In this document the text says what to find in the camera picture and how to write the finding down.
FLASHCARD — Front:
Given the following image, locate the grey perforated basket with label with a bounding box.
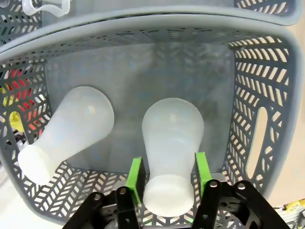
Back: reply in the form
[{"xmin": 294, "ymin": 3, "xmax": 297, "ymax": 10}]
[{"xmin": 0, "ymin": 0, "xmax": 303, "ymax": 47}]

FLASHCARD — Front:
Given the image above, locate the translucent white plastic flask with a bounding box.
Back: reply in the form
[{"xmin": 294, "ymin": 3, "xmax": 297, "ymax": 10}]
[
  {"xmin": 142, "ymin": 97, "xmax": 205, "ymax": 218},
  {"xmin": 18, "ymin": 86, "xmax": 115, "ymax": 186}
]

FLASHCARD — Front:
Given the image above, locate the grey perforated plastic basket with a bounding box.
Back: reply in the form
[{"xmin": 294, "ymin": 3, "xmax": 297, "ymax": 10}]
[{"xmin": 0, "ymin": 14, "xmax": 301, "ymax": 227}]

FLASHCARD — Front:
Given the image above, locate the clear plastic measuring beaker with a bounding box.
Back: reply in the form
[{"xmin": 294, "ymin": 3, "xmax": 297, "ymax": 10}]
[{"xmin": 21, "ymin": 0, "xmax": 71, "ymax": 18}]

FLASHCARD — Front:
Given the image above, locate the yellow object behind basket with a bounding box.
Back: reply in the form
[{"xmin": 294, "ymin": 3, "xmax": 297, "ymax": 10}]
[{"xmin": 9, "ymin": 111, "xmax": 26, "ymax": 133}]

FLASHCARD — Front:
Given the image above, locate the yellow and black tool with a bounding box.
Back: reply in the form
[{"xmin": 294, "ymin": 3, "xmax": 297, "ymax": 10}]
[{"xmin": 285, "ymin": 199, "xmax": 305, "ymax": 215}]

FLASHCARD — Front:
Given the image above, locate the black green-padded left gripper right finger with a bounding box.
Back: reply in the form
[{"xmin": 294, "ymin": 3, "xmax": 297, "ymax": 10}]
[{"xmin": 192, "ymin": 152, "xmax": 282, "ymax": 229}]

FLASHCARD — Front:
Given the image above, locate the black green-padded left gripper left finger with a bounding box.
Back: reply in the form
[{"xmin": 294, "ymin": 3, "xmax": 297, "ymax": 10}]
[{"xmin": 62, "ymin": 156, "xmax": 146, "ymax": 229}]

